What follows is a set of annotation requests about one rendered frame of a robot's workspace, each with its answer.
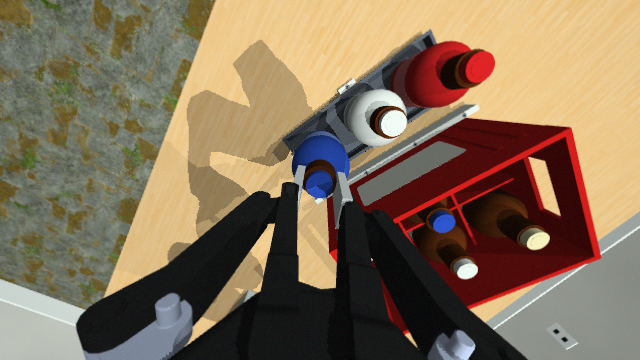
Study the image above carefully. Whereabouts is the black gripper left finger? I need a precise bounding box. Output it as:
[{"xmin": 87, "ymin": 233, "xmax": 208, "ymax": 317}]
[{"xmin": 76, "ymin": 165, "xmax": 306, "ymax": 360}]

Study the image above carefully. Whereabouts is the brown bottle with blue cap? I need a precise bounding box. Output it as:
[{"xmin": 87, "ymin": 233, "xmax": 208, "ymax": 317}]
[{"xmin": 405, "ymin": 197, "xmax": 455, "ymax": 233}]

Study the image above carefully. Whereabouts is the blue bottle with light blue label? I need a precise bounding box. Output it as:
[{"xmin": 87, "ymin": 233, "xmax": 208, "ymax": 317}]
[{"xmin": 292, "ymin": 130, "xmax": 350, "ymax": 198}]

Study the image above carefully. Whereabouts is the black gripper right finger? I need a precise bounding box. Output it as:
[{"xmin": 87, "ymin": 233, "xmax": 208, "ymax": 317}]
[{"xmin": 332, "ymin": 172, "xmax": 528, "ymax": 360}]

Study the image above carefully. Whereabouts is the brown glass bottle with cream cap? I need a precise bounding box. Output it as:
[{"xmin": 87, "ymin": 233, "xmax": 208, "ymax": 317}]
[{"xmin": 460, "ymin": 188, "xmax": 550, "ymax": 250}]

